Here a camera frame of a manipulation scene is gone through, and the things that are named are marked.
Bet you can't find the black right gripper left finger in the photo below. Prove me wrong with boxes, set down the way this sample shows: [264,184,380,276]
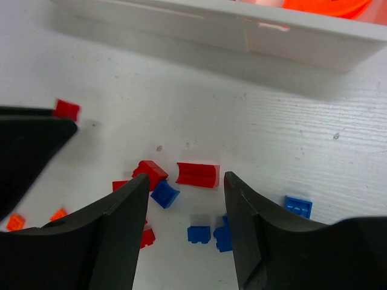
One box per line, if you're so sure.
[1,174,150,289]

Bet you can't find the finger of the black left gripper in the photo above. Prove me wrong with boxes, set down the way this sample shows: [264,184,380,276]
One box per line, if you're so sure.
[1,117,78,219]
[0,106,54,117]

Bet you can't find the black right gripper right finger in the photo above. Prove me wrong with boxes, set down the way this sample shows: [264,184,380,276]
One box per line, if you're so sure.
[224,172,386,289]

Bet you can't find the small blue lego clip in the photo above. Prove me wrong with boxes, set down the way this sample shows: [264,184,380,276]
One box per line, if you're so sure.
[213,214,233,253]

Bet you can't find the orange square lego plate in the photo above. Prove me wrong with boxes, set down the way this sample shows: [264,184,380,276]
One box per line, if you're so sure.
[6,213,25,231]
[50,208,68,222]

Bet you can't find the small blue lego brick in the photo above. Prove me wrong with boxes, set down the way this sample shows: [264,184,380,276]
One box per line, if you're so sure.
[285,195,313,219]

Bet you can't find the red small lego slope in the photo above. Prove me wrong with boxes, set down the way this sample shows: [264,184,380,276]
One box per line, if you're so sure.
[112,180,128,192]

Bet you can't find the blue square lego brick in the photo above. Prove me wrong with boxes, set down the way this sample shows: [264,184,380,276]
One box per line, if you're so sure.
[151,180,180,209]

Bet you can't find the red stacked lego bricks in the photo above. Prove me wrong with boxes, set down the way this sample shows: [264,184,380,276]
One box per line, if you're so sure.
[132,160,169,192]

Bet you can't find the red lego half cylinder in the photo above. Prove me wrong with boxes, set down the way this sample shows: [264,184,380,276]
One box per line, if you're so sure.
[176,163,220,189]

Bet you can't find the white three-compartment sorting tray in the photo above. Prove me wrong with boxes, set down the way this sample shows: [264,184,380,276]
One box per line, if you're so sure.
[57,1,386,71]

